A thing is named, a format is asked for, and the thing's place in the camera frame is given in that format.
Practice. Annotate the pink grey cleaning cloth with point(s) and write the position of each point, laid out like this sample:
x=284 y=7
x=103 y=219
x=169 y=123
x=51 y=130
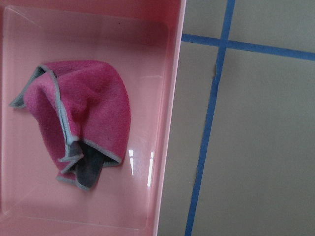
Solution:
x=83 y=112

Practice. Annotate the pink plastic bin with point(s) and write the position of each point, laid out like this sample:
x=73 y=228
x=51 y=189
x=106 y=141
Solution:
x=141 y=40

